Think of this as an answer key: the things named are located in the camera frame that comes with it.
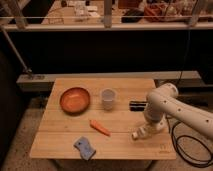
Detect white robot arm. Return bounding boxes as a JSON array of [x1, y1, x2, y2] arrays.
[[139, 83, 213, 140]]

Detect black rectangular box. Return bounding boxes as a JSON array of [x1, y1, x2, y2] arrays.
[[129, 101, 147, 111]]

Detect translucent plastic cup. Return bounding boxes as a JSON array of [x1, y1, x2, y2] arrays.
[[101, 89, 116, 110]]

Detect orange carrot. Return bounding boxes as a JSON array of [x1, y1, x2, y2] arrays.
[[90, 120, 110, 136]]

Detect blue sponge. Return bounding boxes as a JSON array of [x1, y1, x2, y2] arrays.
[[74, 137, 96, 160]]

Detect orange bowl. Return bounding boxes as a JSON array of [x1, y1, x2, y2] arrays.
[[59, 87, 90, 114]]

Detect grey metal beam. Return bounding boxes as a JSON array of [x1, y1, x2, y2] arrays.
[[16, 71, 201, 92]]

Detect diagonal metal strut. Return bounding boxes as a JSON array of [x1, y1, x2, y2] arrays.
[[0, 26, 33, 79]]

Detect black cable on floor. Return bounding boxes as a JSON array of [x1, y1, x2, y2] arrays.
[[167, 114, 213, 169]]

